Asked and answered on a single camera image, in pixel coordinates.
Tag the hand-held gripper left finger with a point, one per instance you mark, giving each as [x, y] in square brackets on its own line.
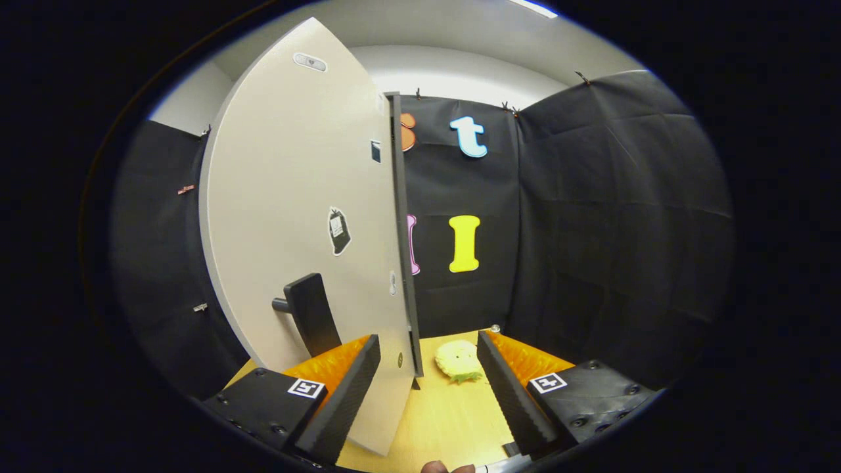
[345, 394]

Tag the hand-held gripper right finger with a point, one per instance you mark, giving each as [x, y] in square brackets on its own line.
[512, 394]

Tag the dark grey shoe cabinet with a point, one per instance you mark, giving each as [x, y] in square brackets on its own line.
[401, 230]

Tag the beige shoe cabinet door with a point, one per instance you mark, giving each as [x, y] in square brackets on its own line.
[282, 184]

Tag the yellow plush toy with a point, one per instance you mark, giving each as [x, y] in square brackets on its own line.
[458, 360]

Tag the black backdrop cloth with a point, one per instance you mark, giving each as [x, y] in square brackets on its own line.
[624, 230]

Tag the ceiling light strip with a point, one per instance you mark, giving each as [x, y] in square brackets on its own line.
[533, 8]

